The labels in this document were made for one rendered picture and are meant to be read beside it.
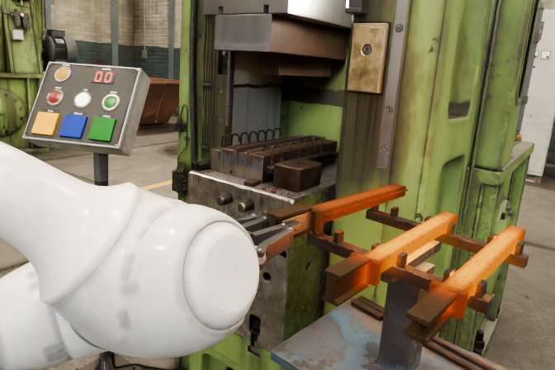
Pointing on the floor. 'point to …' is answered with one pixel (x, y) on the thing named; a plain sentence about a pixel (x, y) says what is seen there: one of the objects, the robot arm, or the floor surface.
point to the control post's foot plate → (108, 364)
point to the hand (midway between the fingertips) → (290, 222)
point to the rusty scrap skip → (159, 102)
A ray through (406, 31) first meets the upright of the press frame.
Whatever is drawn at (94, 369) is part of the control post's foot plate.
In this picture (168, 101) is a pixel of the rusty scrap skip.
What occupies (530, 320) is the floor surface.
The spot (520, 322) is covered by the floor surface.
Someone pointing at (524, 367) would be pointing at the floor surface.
